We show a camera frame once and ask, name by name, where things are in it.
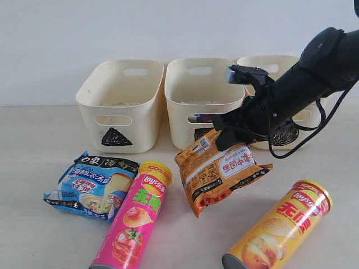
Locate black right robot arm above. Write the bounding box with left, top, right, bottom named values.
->
left=213, top=27, right=358, bottom=151

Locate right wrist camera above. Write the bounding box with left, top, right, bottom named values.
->
left=226, top=64, right=269, bottom=85

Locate small dark purple packet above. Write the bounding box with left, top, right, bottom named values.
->
left=187, top=113, right=219, bottom=123

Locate orange instant noodle packet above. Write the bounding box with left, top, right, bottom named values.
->
left=174, top=129, right=273, bottom=218

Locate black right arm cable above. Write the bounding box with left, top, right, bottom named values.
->
left=263, top=86, right=353, bottom=160

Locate cream bin with triangle mark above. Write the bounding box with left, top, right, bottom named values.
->
left=75, top=59, right=165, bottom=154

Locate yellow Lays chips can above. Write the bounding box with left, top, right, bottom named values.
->
left=222, top=180, right=333, bottom=268

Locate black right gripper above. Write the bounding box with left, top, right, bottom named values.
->
left=212, top=92, right=284, bottom=152

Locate cream bin with circle mark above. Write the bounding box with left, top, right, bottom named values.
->
left=237, top=55, right=320, bottom=150

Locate pink Lays chips can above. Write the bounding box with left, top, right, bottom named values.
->
left=89, top=161, right=172, bottom=268

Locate cream bin with square mark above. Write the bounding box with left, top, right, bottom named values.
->
left=164, top=58, right=246, bottom=149

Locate blue instant noodle packet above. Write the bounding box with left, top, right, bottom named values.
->
left=43, top=151, right=140, bottom=222

